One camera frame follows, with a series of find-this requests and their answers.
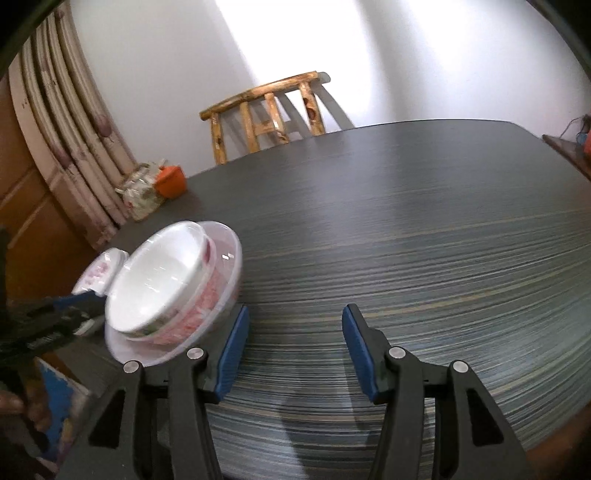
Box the wooden cabinet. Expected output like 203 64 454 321
0 76 109 303

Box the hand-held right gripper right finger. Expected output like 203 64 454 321
342 303 537 480

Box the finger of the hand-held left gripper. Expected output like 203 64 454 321
32 314 106 346
28 289 108 316

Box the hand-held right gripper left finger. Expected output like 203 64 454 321
55 305 251 480

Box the large white bowl orange print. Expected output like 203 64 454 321
104 220 244 366

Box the beige floral curtain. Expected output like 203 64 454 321
8 2 139 251

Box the person's left hand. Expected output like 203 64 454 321
0 355 52 433

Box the floral white bowl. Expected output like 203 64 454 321
110 221 217 337

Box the blue box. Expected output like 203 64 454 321
33 359 92 468

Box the wooden chair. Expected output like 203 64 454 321
199 71 333 166

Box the white plate with pink flowers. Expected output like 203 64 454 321
74 248 131 295

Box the orange container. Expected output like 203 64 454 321
154 165 187 199

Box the red patterned white bowl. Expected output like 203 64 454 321
139 240 225 346

